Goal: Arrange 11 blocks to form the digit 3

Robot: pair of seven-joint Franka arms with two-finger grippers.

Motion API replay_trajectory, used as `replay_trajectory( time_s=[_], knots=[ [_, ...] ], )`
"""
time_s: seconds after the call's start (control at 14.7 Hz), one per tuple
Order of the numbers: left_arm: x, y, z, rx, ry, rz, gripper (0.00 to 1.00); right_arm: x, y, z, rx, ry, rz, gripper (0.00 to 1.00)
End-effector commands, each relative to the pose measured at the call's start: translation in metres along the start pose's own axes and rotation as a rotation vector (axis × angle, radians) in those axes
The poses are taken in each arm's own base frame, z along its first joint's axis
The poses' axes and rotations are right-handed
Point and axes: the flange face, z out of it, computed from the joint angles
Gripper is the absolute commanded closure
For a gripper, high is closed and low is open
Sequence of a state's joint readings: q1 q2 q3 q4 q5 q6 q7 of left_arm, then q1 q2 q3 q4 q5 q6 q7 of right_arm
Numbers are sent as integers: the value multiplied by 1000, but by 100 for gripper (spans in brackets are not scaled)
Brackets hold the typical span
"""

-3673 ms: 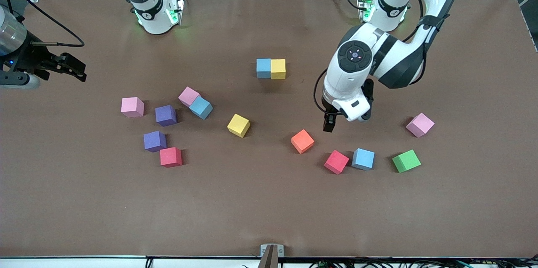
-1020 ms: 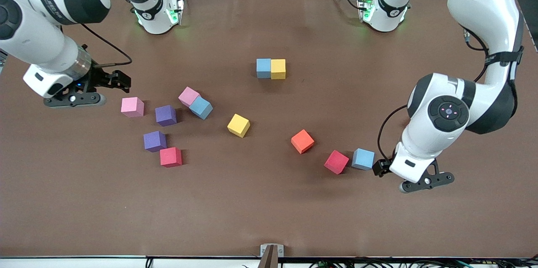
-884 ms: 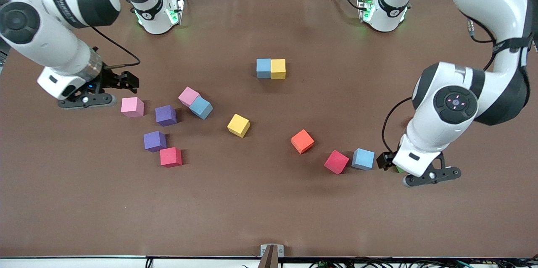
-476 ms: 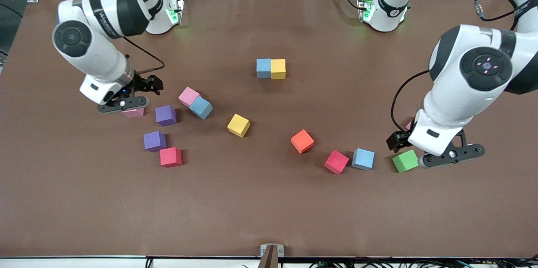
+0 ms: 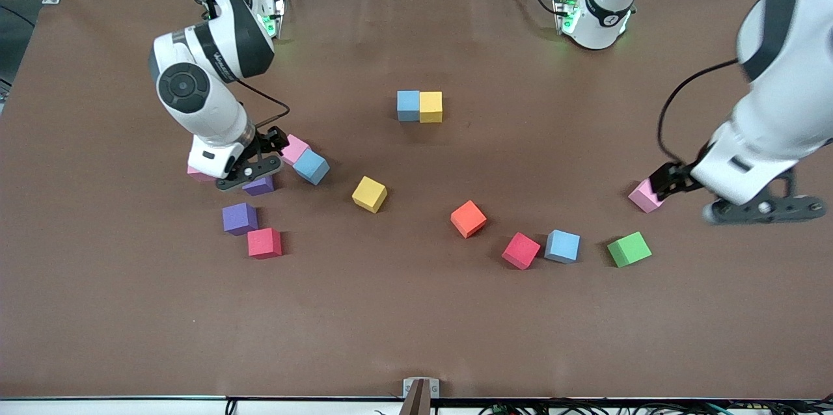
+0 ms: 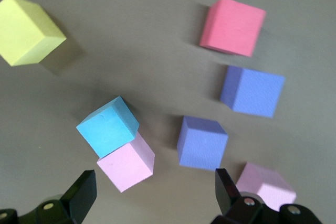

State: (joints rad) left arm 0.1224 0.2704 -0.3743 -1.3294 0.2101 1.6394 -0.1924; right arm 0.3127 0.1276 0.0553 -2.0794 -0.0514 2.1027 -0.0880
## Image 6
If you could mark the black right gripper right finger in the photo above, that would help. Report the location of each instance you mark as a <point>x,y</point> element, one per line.
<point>225,195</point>

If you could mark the red foam cube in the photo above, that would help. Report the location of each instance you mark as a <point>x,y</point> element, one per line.
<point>231,27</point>

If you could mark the yellow foam cube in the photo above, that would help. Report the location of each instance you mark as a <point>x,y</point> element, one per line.
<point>23,30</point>

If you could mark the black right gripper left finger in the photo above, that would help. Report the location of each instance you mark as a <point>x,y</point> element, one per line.
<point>81,195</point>

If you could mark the pink foam cube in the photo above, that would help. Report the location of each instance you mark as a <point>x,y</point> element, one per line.
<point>126,166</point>
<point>267,184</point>

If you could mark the blue foam cube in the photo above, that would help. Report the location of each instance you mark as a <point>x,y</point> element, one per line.
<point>107,129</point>

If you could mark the purple foam cube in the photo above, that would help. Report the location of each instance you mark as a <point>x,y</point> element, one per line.
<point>254,93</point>
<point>202,145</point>

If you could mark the brown table mat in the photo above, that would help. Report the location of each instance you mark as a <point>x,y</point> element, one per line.
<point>131,51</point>

